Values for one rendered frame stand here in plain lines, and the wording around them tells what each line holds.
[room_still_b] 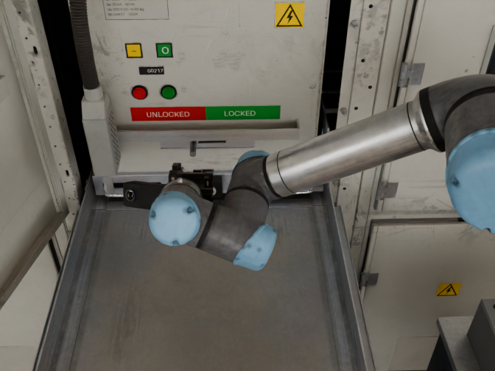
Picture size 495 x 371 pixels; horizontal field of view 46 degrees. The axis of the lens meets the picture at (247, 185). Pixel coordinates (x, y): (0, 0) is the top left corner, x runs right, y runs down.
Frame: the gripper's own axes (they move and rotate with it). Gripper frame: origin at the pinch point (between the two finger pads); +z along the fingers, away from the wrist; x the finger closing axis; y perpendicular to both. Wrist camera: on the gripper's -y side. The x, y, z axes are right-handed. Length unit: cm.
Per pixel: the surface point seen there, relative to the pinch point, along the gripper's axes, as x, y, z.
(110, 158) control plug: 4.0, -14.1, 1.0
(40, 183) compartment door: -2.9, -31.6, 9.6
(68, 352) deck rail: -29.5, -19.4, -16.7
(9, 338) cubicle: -53, -53, 39
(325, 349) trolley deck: -29.1, 28.0, -16.7
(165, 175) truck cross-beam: -2.1, -4.9, 16.0
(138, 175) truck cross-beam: -2.1, -11.0, 16.0
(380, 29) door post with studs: 29.6, 38.2, -5.1
